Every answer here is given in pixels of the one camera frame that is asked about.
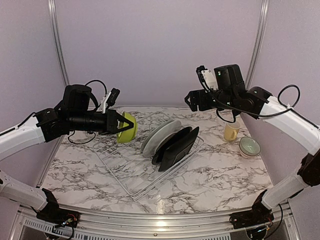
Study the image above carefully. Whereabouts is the red patterned white bowl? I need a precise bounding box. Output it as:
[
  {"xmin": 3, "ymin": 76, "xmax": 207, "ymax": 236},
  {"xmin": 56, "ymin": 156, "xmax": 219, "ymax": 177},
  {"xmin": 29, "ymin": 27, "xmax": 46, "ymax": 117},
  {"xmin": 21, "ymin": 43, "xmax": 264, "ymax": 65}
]
[{"xmin": 239, "ymin": 147, "xmax": 259, "ymax": 159}]

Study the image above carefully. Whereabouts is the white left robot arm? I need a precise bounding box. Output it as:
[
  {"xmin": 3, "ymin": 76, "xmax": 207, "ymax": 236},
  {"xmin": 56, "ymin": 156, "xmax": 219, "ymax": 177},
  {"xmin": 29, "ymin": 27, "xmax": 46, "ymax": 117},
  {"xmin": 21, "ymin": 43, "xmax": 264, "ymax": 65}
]
[{"xmin": 0, "ymin": 84, "xmax": 137, "ymax": 223}]

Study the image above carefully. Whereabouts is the right aluminium corner post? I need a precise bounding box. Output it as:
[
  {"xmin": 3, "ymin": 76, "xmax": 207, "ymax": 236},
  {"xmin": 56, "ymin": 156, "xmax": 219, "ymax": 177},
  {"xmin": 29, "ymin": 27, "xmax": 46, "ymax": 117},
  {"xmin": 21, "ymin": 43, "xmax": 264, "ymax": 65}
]
[{"xmin": 245, "ymin": 0, "xmax": 270, "ymax": 88}]

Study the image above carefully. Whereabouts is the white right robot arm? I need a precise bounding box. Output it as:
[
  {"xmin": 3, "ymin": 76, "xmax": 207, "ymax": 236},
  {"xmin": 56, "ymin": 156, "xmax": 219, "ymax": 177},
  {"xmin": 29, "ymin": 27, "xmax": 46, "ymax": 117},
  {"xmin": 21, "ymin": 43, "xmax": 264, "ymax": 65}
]
[{"xmin": 184, "ymin": 64, "xmax": 320, "ymax": 224}]

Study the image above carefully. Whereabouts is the pale grey-green bowl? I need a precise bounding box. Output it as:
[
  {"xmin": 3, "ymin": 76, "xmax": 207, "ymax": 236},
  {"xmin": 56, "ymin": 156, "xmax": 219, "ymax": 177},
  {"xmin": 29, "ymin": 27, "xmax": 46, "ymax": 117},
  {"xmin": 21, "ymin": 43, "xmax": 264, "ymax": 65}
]
[{"xmin": 239, "ymin": 136, "xmax": 261, "ymax": 156}]

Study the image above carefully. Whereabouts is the white wire dish rack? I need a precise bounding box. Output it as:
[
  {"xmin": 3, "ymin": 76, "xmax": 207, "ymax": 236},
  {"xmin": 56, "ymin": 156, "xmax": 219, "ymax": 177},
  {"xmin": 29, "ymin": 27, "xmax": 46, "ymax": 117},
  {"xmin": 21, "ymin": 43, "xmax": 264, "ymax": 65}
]
[{"xmin": 92, "ymin": 111, "xmax": 204, "ymax": 202}]

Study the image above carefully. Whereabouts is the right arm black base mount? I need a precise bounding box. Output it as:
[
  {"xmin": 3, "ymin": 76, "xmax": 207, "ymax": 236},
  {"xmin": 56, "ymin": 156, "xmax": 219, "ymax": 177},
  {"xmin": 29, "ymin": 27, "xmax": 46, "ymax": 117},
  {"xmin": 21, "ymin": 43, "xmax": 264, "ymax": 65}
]
[{"xmin": 229, "ymin": 190, "xmax": 275, "ymax": 229}]

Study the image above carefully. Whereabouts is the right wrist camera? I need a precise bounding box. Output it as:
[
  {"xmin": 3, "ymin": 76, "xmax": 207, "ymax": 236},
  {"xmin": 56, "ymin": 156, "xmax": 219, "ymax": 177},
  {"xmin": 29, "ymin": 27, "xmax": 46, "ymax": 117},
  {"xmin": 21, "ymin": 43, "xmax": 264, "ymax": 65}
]
[{"xmin": 196, "ymin": 65, "xmax": 218, "ymax": 92}]

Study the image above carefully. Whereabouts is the black round plate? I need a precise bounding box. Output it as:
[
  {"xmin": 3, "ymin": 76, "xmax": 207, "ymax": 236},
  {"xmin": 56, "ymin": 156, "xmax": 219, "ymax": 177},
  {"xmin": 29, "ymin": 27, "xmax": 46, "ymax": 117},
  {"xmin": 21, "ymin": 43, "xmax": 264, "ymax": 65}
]
[{"xmin": 151, "ymin": 126, "xmax": 193, "ymax": 166}]

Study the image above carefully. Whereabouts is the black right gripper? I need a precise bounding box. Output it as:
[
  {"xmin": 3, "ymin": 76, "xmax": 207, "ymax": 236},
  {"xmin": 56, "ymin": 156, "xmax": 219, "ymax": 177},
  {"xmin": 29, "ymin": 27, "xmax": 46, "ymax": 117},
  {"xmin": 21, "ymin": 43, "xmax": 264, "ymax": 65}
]
[{"xmin": 184, "ymin": 88, "xmax": 237, "ymax": 112}]

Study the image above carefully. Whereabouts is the aluminium corner post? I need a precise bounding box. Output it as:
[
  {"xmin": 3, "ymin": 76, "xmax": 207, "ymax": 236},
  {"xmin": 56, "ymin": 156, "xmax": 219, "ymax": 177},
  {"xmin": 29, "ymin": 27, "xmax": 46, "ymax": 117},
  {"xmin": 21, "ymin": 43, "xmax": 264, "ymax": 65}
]
[
  {"xmin": 48, "ymin": 0, "xmax": 70, "ymax": 87},
  {"xmin": 245, "ymin": 0, "xmax": 270, "ymax": 88}
]

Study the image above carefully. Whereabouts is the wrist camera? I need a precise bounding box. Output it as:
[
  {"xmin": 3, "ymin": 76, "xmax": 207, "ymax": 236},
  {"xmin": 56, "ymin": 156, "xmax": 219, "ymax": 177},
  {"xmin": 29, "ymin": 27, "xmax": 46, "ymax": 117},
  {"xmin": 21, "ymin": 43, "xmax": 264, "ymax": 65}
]
[
  {"xmin": 99, "ymin": 88, "xmax": 121, "ymax": 114},
  {"xmin": 196, "ymin": 65, "xmax": 218, "ymax": 92}
]

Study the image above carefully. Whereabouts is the aluminium front frame rail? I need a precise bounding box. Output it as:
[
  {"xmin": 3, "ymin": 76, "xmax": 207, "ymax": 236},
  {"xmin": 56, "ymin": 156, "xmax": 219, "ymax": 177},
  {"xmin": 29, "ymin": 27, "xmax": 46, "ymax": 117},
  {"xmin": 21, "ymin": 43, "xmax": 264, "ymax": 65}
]
[{"xmin": 8, "ymin": 203, "xmax": 301, "ymax": 240}]

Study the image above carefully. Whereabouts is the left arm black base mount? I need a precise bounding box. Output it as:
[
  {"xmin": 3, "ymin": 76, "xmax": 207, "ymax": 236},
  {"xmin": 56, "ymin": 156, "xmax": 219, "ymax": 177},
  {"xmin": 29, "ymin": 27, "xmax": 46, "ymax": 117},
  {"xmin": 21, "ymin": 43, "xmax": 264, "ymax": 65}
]
[{"xmin": 36, "ymin": 188, "xmax": 80, "ymax": 228}]

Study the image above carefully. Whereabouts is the lime green bowl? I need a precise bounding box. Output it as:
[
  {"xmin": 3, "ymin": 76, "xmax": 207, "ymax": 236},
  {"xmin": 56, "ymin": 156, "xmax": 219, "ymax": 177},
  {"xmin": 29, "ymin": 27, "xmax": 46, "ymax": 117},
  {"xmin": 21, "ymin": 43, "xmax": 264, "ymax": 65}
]
[{"xmin": 117, "ymin": 111, "xmax": 138, "ymax": 144}]

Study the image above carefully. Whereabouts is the yellow ceramic mug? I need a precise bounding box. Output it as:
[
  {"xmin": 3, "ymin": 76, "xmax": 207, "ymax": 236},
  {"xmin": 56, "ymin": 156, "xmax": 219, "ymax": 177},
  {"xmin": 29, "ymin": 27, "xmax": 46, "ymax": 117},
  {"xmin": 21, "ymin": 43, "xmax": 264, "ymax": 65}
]
[{"xmin": 223, "ymin": 121, "xmax": 241, "ymax": 142}]

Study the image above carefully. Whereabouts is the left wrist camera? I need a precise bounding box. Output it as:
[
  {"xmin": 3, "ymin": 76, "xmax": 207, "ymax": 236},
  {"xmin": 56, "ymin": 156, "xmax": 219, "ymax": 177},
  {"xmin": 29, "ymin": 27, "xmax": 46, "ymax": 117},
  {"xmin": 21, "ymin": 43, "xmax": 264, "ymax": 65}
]
[{"xmin": 99, "ymin": 88, "xmax": 121, "ymax": 114}]

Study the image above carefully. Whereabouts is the left aluminium corner post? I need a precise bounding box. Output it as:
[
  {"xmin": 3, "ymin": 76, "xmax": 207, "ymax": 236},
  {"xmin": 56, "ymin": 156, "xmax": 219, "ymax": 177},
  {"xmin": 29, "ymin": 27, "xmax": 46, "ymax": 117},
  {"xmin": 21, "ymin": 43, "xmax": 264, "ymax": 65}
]
[{"xmin": 48, "ymin": 0, "xmax": 70, "ymax": 87}]

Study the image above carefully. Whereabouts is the black square plate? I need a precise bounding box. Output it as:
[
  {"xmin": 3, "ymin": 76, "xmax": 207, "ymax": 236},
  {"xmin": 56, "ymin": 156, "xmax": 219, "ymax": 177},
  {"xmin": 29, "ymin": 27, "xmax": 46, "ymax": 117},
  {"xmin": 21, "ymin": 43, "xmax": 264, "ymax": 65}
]
[{"xmin": 154, "ymin": 126, "xmax": 200, "ymax": 172}]

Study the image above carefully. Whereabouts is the grey floral plate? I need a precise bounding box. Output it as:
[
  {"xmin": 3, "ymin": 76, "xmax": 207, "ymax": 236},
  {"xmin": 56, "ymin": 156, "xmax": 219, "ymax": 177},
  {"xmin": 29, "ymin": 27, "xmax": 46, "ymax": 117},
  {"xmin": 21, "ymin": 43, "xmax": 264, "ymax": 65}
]
[{"xmin": 141, "ymin": 120, "xmax": 182, "ymax": 158}]

